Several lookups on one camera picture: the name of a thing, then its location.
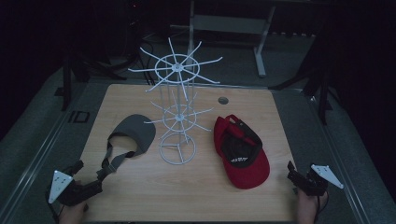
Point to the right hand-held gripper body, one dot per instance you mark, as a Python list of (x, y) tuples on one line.
[(317, 182)]

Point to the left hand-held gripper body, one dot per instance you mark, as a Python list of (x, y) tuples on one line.
[(70, 191)]

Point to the red baseball cap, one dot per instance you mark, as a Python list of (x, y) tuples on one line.
[(246, 169)]

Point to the grey sun visor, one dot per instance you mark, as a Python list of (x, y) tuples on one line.
[(138, 127)]

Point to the person's left hand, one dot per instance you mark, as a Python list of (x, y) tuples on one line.
[(73, 214)]

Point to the person's right hand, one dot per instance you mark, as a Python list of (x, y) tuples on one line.
[(308, 208)]

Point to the black metal stand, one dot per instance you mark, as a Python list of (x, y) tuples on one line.
[(322, 87), (67, 84)]

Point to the grey round table grommet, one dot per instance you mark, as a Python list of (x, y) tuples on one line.
[(223, 100)]

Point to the black floor bracket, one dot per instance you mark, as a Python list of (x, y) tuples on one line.
[(78, 117)]

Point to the grey metal table frame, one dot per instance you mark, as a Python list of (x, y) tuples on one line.
[(229, 24)]

